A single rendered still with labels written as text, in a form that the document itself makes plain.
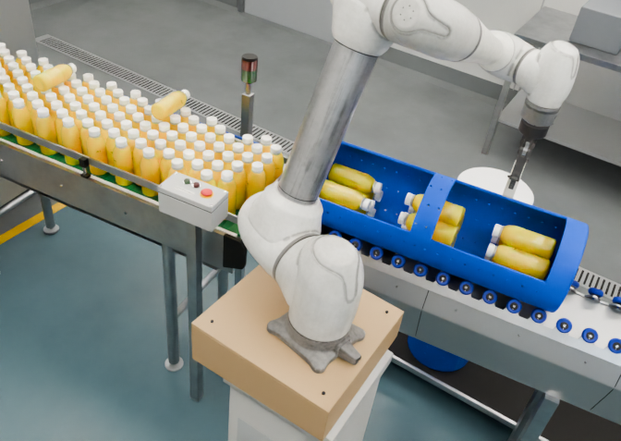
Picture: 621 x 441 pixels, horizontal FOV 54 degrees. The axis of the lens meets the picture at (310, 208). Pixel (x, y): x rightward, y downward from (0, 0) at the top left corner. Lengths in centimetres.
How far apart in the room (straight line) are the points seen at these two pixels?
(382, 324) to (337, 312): 25
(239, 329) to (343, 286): 31
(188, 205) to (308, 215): 61
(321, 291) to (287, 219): 19
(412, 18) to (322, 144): 37
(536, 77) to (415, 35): 58
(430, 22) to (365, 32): 17
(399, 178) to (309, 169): 77
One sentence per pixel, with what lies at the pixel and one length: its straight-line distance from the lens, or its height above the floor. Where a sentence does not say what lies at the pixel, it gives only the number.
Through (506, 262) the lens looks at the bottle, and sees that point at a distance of 191.
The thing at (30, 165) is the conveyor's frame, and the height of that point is 85.
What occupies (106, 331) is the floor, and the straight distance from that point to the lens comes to 303.
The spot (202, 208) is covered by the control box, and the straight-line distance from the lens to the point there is 191.
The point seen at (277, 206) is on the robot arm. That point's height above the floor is 140.
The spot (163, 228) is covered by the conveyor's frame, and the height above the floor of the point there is 81.
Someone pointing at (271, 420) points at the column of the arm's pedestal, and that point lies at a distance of 162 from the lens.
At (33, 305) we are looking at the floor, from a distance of 321.
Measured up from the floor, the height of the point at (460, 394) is 15.
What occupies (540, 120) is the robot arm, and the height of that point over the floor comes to 154.
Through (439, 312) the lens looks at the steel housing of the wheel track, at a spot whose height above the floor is 85.
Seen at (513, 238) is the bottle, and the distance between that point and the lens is 192.
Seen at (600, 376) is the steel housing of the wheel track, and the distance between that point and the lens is 208.
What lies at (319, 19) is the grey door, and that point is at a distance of 586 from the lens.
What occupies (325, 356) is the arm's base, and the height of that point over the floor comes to 113.
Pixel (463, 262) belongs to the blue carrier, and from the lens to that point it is 187.
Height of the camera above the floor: 227
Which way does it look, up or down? 38 degrees down
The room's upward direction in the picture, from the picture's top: 8 degrees clockwise
